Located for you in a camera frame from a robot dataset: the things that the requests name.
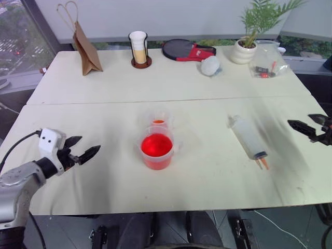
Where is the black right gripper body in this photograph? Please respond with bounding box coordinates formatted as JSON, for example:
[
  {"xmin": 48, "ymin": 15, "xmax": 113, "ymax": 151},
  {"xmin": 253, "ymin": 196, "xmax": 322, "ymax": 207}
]
[{"xmin": 310, "ymin": 122, "xmax": 332, "ymax": 147}]

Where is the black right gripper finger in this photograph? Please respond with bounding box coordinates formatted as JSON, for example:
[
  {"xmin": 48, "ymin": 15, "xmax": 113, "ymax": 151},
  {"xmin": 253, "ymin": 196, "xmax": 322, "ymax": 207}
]
[
  {"xmin": 287, "ymin": 119, "xmax": 319, "ymax": 139},
  {"xmin": 308, "ymin": 114, "xmax": 329, "ymax": 128}
]

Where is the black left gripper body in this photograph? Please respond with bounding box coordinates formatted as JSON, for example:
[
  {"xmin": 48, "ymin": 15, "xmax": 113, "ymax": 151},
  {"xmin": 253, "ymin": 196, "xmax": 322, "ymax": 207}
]
[{"xmin": 56, "ymin": 144, "xmax": 84, "ymax": 175}]

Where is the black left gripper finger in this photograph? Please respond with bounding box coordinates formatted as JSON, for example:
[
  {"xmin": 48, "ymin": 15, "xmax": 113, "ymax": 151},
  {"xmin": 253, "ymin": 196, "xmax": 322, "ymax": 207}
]
[
  {"xmin": 63, "ymin": 135, "xmax": 83, "ymax": 154},
  {"xmin": 77, "ymin": 145, "xmax": 101, "ymax": 165}
]

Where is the large clear plastic syringe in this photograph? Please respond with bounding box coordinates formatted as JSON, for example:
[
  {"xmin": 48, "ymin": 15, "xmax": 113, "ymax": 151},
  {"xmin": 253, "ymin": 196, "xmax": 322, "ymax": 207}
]
[{"xmin": 227, "ymin": 115, "xmax": 271, "ymax": 171}]

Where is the measuring cup with red liquid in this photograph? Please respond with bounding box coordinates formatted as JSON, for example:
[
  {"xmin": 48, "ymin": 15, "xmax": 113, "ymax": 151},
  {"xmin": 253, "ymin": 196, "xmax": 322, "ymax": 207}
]
[{"xmin": 136, "ymin": 126, "xmax": 183, "ymax": 171}]

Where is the small clear plastic cup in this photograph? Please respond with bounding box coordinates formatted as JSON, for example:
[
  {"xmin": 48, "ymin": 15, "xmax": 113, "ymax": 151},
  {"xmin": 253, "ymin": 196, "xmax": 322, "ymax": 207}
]
[{"xmin": 141, "ymin": 109, "xmax": 175, "ymax": 130}]

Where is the white paper cup stack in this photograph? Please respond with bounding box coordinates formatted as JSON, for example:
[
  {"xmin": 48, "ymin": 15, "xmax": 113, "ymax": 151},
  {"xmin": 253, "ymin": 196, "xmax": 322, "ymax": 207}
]
[{"xmin": 129, "ymin": 31, "xmax": 148, "ymax": 64}]

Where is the clear bag with small parts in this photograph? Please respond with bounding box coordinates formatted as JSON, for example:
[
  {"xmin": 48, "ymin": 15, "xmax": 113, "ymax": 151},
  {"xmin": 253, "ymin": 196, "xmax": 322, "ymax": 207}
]
[{"xmin": 248, "ymin": 39, "xmax": 293, "ymax": 79}]

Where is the brown paper bag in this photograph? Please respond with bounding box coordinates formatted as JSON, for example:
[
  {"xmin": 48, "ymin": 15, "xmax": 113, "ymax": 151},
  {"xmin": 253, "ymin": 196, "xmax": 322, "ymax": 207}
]
[{"xmin": 56, "ymin": 1, "xmax": 104, "ymax": 77}]

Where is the white ribbed plant pot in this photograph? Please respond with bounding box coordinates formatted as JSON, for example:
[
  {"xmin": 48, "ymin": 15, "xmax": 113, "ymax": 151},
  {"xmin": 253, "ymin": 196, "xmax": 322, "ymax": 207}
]
[{"xmin": 229, "ymin": 39, "xmax": 258, "ymax": 65}]

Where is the green palm plant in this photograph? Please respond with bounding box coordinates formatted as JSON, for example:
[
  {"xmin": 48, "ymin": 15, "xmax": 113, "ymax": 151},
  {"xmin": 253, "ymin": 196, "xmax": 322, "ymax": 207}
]
[{"xmin": 239, "ymin": 0, "xmax": 307, "ymax": 49}]

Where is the black red paddle case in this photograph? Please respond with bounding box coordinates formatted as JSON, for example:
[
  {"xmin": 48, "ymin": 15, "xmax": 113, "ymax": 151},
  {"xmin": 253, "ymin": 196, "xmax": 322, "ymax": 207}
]
[{"xmin": 161, "ymin": 38, "xmax": 217, "ymax": 63}]

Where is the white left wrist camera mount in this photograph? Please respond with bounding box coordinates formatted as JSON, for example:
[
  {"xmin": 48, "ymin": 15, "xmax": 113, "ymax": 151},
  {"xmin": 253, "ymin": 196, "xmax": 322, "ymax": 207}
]
[{"xmin": 38, "ymin": 128, "xmax": 67, "ymax": 175}]

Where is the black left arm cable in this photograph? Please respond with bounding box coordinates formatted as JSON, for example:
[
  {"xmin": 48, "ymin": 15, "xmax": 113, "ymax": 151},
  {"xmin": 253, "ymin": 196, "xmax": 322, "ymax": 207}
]
[{"xmin": 0, "ymin": 130, "xmax": 43, "ymax": 171}]

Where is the black table leg bracket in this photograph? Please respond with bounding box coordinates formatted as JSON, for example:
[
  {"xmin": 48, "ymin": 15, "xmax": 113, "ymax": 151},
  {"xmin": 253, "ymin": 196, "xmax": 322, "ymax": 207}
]
[
  {"xmin": 234, "ymin": 217, "xmax": 258, "ymax": 249},
  {"xmin": 89, "ymin": 225, "xmax": 108, "ymax": 249}
]

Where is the black floor cable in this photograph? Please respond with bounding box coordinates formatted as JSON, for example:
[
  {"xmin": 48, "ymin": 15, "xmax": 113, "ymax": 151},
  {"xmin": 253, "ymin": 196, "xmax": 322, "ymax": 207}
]
[{"xmin": 315, "ymin": 203, "xmax": 332, "ymax": 249}]

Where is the thin white cable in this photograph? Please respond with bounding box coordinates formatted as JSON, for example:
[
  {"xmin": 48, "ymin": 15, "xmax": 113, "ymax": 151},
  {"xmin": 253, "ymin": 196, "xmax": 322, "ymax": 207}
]
[{"xmin": 255, "ymin": 209, "xmax": 313, "ymax": 249}]

